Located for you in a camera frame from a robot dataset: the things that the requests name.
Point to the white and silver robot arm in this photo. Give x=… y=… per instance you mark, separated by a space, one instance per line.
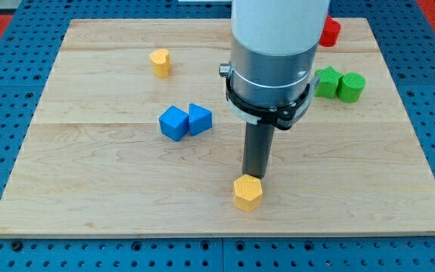
x=273 y=46

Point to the light wooden board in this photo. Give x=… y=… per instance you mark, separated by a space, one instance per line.
x=94 y=163

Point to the yellow heart block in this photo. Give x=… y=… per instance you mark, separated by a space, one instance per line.
x=161 y=62

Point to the blue triangle block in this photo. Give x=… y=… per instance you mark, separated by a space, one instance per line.
x=200 y=119

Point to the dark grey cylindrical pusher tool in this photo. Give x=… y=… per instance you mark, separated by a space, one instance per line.
x=257 y=146

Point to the blue cube block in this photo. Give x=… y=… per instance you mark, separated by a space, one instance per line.
x=174 y=123

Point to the yellow hexagon block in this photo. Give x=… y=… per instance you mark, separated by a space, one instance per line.
x=247 y=193

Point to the green star block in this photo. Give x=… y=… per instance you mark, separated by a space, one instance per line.
x=329 y=79

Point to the green cylinder block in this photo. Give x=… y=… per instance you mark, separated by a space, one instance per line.
x=350 y=87

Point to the red block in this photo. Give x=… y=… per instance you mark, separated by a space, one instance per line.
x=330 y=32

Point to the black ring clamp bracket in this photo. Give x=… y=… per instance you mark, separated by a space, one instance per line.
x=282 y=118

